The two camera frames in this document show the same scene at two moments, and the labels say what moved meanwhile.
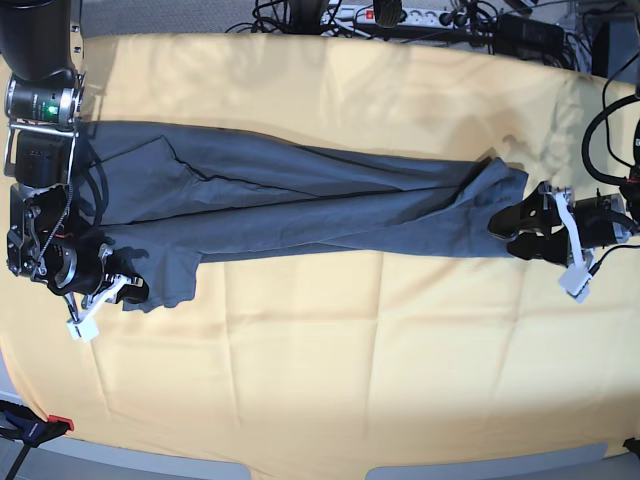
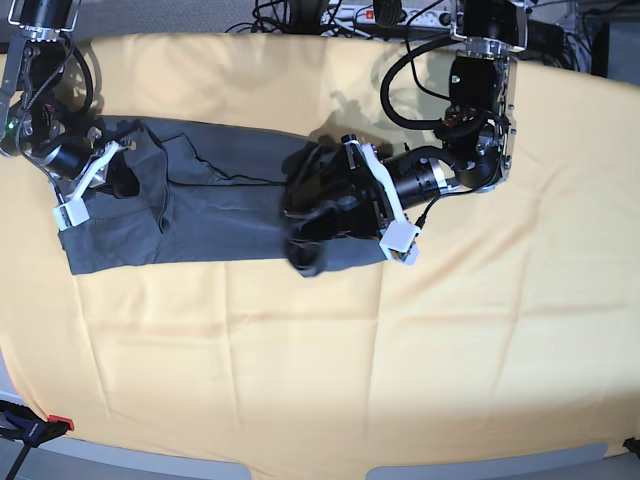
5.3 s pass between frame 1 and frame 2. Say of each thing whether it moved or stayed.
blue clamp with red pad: stayed
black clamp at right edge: stayed
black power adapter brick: stayed
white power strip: stayed
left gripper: moved
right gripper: moved
